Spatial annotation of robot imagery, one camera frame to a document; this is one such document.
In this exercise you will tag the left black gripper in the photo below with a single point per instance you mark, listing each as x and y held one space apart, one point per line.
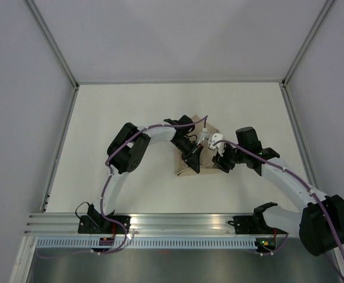
192 158

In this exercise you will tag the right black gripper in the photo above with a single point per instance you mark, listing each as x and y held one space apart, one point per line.
218 161

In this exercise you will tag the beige cloth napkin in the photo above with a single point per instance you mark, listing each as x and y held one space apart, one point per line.
206 164

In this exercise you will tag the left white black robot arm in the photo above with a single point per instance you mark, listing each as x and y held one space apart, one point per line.
125 154

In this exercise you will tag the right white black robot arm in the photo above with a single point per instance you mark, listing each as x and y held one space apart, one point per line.
319 221

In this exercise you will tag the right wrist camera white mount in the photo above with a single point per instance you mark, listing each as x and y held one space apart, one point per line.
215 142

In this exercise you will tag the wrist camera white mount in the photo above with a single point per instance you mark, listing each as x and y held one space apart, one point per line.
203 137
215 142

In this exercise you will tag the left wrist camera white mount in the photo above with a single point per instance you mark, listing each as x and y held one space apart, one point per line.
203 137

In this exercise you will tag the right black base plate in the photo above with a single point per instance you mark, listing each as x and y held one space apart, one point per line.
249 225

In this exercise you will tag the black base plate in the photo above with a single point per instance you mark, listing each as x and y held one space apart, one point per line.
249 225
87 226

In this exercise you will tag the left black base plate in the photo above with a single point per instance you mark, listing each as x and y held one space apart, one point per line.
87 226

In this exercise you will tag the white slotted cable duct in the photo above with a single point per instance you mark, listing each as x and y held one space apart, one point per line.
148 242

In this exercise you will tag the aluminium mounting rail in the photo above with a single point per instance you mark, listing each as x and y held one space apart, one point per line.
142 224

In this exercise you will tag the right aluminium frame post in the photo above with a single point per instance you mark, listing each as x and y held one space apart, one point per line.
314 29

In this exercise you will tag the aluminium frame post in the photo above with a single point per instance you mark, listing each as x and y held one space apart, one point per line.
47 34
314 29

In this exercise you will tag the left aluminium frame post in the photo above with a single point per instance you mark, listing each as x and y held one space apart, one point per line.
47 34

